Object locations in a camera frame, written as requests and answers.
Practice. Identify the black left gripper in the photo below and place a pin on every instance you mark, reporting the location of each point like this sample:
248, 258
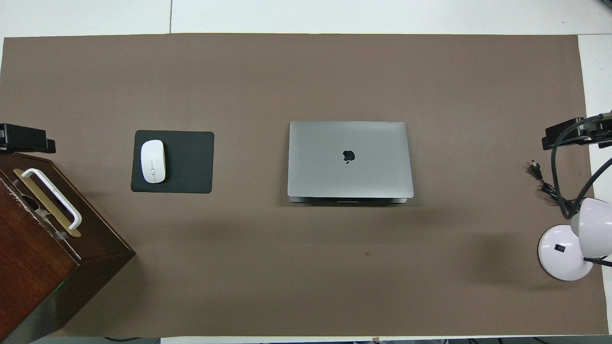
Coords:
24, 136

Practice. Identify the brown wooden box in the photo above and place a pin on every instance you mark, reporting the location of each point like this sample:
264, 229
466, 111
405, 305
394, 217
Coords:
33, 267

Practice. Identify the brown table mat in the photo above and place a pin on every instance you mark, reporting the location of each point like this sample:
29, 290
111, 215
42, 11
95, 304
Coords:
287, 263

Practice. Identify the grey laptop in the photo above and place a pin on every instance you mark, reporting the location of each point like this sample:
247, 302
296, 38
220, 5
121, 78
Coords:
373, 162

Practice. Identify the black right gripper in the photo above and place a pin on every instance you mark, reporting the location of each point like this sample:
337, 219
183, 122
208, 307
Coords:
581, 136

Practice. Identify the white computer mouse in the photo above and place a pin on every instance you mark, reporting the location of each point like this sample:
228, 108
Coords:
153, 161

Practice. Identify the white desk lamp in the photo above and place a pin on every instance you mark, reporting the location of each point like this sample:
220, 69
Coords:
562, 258

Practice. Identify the black mouse pad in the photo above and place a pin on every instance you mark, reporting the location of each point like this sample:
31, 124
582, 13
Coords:
191, 162

